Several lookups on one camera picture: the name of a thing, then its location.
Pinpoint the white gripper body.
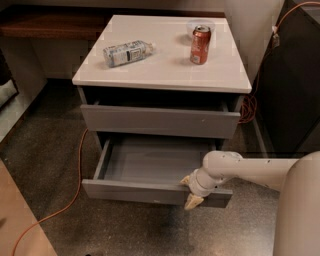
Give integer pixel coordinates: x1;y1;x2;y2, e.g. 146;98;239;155
188;168;227;197

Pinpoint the grey drawer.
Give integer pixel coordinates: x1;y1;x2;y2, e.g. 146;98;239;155
80;104;240;139
81;134;234;209

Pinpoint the red coke can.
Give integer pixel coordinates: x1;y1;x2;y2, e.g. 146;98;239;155
190;25;211;65

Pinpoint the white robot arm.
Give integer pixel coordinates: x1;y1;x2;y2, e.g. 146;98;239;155
181;151;320;256

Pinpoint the grey top drawer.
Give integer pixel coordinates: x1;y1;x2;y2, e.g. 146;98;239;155
80;104;240;139

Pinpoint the grey cabinet with white top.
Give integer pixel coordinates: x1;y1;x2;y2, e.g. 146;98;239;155
72;15;251;149

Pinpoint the dark cabinet on right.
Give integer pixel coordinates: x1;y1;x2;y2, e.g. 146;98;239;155
256;0;320;157

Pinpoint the dark framed object at left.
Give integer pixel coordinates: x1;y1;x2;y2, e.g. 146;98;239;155
0;50;19;110

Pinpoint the brown wooden shelf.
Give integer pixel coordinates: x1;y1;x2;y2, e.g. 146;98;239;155
0;5;225;41

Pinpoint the orange extension cable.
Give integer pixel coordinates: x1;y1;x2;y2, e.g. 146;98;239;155
11;1;320;256

